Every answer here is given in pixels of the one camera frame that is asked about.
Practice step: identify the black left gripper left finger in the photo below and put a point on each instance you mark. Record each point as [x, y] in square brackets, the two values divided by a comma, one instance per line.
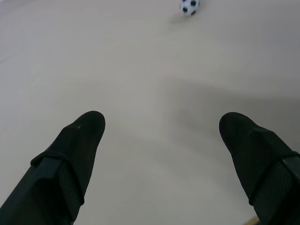
[58, 168]

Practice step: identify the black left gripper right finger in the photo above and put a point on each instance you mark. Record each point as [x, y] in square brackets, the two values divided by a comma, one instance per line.
[264, 164]

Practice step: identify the small black-white soccer ball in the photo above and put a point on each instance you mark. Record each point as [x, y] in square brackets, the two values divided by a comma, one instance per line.
[189, 6]

